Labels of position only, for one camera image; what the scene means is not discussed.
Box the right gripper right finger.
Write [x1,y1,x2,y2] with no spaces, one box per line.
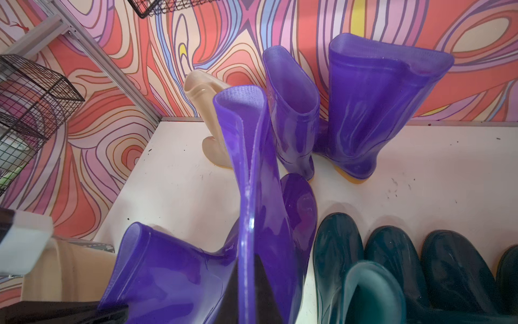
[254,267,283,324]

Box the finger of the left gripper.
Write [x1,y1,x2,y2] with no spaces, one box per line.
[1,301,128,323]

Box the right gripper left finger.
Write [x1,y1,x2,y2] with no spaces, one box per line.
[213,267,239,324]

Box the beige rain boot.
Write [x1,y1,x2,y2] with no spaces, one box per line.
[183,70,232,169]
[21,238,117,302]

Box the teal rain boot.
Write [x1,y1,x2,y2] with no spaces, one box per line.
[496,245,518,315]
[364,225,431,323]
[421,229,504,315]
[312,213,407,323]

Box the back thin purple rain boot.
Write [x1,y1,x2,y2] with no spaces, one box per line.
[263,45,320,182]

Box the left black wire basket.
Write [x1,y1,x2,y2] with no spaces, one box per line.
[1,54,84,193]

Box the black wire basket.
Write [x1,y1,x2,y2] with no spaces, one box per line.
[128,0,213,19]
[1,54,84,193]

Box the back black wire basket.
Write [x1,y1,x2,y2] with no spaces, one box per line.
[128,0,213,19]

